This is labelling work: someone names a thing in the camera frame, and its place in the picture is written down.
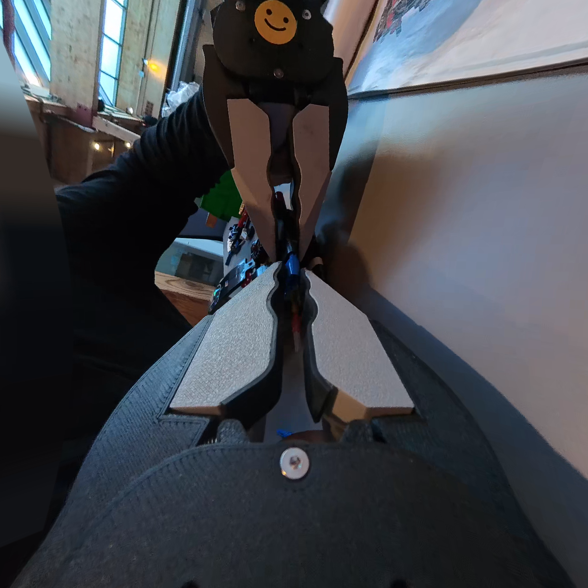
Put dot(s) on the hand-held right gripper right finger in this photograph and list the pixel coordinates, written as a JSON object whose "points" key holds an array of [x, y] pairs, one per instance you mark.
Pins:
{"points": [[358, 358]]}

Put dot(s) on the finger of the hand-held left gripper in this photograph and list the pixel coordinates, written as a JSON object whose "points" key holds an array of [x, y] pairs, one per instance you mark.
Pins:
{"points": [[312, 151], [248, 151]]}

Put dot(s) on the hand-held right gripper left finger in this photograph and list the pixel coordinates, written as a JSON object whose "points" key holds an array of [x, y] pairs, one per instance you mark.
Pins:
{"points": [[234, 353]]}

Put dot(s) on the toy brick car model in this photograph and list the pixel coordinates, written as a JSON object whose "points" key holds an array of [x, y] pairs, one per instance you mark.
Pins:
{"points": [[291, 271]]}

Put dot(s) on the instruction booklet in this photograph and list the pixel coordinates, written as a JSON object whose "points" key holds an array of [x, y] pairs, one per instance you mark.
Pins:
{"points": [[459, 46]]}

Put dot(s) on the person's left forearm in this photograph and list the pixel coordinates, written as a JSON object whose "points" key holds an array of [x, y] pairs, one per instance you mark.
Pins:
{"points": [[160, 160]]}

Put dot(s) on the grey desk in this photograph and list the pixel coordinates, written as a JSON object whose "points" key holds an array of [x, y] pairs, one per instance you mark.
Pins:
{"points": [[459, 206]]}

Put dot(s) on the green storage bin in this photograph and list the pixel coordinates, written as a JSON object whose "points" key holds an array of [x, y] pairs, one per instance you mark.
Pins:
{"points": [[225, 197]]}

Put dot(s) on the wooden side table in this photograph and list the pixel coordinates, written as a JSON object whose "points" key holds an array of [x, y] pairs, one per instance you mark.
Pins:
{"points": [[183, 294]]}

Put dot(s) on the tall window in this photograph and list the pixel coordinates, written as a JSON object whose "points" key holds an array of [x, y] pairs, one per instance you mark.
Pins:
{"points": [[32, 36], [110, 50]]}

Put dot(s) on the glowing wall lamp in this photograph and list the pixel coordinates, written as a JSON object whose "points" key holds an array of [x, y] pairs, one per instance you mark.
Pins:
{"points": [[154, 66]]}

